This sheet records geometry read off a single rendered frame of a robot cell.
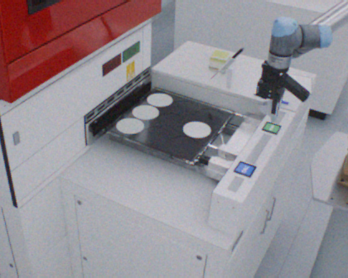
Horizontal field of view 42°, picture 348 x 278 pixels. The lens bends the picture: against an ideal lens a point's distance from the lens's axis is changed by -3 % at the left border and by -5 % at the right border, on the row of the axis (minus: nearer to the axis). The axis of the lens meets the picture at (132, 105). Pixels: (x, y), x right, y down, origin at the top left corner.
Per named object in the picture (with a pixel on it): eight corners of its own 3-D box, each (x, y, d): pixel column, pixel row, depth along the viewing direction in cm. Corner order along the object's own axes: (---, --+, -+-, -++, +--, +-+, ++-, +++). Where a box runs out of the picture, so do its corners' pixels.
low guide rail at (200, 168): (108, 139, 176) (108, 132, 174) (112, 136, 177) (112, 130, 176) (232, 185, 153) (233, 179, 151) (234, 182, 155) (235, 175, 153)
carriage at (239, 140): (205, 175, 153) (206, 169, 151) (244, 123, 179) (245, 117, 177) (227, 184, 149) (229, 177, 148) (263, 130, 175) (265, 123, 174)
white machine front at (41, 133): (13, 206, 144) (-8, 98, 123) (145, 96, 203) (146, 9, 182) (20, 209, 143) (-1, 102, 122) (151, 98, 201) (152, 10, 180)
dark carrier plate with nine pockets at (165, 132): (105, 130, 168) (105, 128, 168) (153, 89, 193) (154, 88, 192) (190, 161, 152) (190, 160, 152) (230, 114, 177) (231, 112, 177)
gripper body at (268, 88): (262, 88, 156) (267, 56, 150) (286, 95, 152) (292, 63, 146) (254, 98, 151) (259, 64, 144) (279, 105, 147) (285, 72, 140)
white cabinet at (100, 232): (75, 312, 201) (57, 177, 158) (176, 193, 270) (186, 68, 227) (205, 393, 172) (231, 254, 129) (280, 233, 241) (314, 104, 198)
